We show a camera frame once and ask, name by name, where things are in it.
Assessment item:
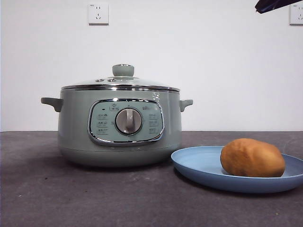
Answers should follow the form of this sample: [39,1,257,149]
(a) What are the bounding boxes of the glass lid with green knob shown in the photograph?
[62,63,180,92]

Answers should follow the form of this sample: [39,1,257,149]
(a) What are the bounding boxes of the light blue round plate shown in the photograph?
[170,146,303,194]

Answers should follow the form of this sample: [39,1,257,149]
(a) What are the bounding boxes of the pale green electric steamer pot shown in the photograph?
[40,86,194,168]

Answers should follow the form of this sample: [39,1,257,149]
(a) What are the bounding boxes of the white wall socket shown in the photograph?
[289,4,303,26]
[88,3,110,26]

